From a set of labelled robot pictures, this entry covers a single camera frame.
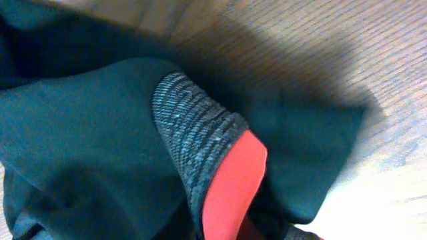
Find black leggings red grey waistband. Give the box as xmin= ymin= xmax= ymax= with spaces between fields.
xmin=1 ymin=1 xmax=368 ymax=239

